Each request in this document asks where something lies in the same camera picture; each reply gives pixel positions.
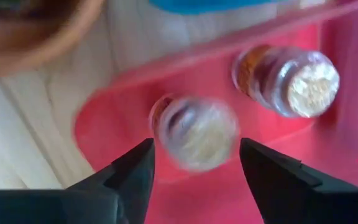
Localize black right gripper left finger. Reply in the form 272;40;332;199
0;138;156;224

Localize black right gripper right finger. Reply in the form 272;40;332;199
239;138;358;224

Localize small glass spice jar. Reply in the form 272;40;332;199
149;93;239;172
231;45;341;119

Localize pink plastic bin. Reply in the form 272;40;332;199
73;0;358;224

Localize orange plastic bin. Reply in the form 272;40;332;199
0;0;105;83

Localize teal plastic bin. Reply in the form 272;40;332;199
147;0;291;16

